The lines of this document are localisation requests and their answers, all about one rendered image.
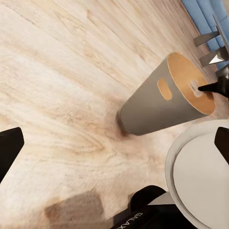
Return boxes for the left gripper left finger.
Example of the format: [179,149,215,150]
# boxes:
[0,126,24,183]

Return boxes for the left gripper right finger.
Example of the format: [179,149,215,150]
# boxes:
[214,126,229,164]

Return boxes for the trash can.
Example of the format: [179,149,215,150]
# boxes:
[120,52,216,136]

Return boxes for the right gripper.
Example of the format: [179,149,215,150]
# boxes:
[198,76,229,98]

